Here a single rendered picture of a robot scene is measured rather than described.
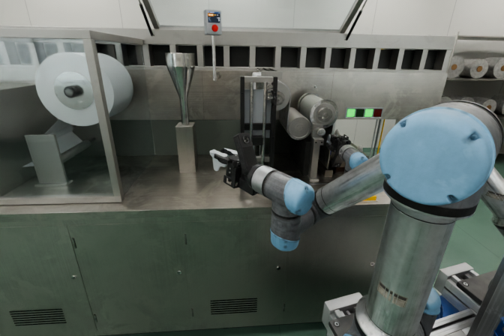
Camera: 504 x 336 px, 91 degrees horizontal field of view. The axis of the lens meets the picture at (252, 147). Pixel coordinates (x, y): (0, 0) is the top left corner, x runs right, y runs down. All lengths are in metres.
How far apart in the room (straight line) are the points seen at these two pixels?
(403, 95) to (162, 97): 1.52
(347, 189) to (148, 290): 1.18
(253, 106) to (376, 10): 3.49
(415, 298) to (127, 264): 1.20
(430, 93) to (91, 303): 2.30
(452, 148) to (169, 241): 1.15
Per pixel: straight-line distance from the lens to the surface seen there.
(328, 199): 0.67
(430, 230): 0.44
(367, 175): 0.60
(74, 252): 1.48
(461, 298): 1.26
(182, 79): 1.31
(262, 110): 1.15
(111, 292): 1.59
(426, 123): 0.37
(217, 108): 1.58
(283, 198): 0.58
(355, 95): 1.75
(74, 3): 4.44
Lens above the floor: 1.52
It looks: 20 degrees down
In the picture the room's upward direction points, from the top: 1 degrees clockwise
